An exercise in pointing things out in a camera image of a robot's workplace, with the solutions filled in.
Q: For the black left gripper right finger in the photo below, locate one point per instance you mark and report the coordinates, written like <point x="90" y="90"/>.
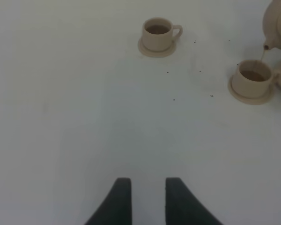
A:
<point x="183" y="208"/>

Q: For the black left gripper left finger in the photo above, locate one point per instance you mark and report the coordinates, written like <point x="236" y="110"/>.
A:
<point x="116" y="209"/>

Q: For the tan clay teapot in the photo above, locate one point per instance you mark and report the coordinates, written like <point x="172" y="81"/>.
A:
<point x="272" y="25"/>

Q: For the near tan cup saucer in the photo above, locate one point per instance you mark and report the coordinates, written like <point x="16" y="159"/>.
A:
<point x="252" y="101"/>

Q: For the tan cup saucer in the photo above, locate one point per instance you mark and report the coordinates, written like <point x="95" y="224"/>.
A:
<point x="252" y="101"/>
<point x="149" y="53"/>

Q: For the near tan teacup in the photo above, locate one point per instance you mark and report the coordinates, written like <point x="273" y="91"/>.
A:
<point x="253" y="79"/>

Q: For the tan teacup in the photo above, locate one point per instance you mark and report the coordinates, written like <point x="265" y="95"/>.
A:
<point x="253" y="79"/>
<point x="158" y="34"/>

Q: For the far tan cup saucer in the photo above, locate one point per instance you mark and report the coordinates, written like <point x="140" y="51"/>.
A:
<point x="149" y="53"/>

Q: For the far tan teacup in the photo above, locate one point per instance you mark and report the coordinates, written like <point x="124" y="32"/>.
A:
<point x="158" y="34"/>

